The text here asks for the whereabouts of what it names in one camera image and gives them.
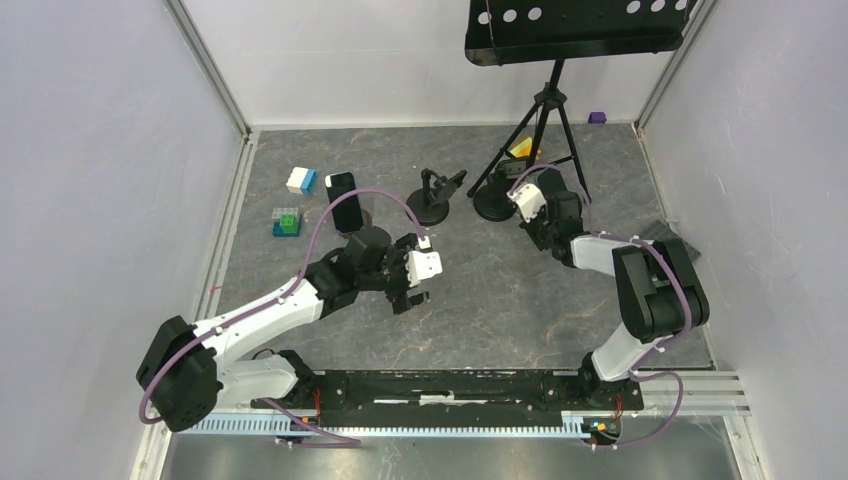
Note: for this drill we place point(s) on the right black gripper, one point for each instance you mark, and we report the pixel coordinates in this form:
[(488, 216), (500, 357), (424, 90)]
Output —
[(530, 227)]

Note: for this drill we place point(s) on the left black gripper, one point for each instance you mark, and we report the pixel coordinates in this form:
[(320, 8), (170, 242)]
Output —
[(399, 297)]

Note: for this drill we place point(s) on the blue-edged black smartphone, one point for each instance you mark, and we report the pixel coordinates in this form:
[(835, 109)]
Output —
[(347, 214)]

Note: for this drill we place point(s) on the black round-base phone stand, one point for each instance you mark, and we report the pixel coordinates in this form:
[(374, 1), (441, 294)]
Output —
[(430, 203)]

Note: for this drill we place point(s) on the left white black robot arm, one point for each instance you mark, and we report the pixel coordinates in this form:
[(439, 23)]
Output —
[(191, 368)]

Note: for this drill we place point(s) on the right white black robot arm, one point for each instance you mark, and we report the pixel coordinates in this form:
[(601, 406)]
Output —
[(659, 293)]

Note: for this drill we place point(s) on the black music stand tripod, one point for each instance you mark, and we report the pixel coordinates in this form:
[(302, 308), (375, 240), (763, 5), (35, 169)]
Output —
[(503, 33)]

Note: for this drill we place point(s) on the orange yellow block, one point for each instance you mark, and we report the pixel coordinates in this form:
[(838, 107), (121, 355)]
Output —
[(522, 148)]

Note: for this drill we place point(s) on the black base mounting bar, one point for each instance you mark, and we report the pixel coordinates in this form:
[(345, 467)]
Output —
[(455, 398)]

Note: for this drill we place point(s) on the grey studded baseplate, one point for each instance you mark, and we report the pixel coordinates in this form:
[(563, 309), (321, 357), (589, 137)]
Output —
[(662, 231)]

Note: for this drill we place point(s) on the purple block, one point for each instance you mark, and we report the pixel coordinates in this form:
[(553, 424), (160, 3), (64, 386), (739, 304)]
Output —
[(597, 117)]

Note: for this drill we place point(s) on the green white blue blocks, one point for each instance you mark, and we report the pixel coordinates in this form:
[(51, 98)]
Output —
[(286, 222)]

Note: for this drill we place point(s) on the white and blue blocks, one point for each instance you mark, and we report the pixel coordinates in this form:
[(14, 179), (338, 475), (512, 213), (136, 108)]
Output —
[(301, 181)]

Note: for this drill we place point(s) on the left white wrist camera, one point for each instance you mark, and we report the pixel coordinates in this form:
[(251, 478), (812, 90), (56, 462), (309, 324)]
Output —
[(422, 261)]

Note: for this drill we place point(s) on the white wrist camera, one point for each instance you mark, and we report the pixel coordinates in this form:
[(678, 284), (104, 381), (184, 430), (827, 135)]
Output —
[(422, 261), (528, 199)]

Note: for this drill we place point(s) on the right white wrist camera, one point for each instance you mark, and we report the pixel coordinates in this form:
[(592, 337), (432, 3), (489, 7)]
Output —
[(528, 199)]

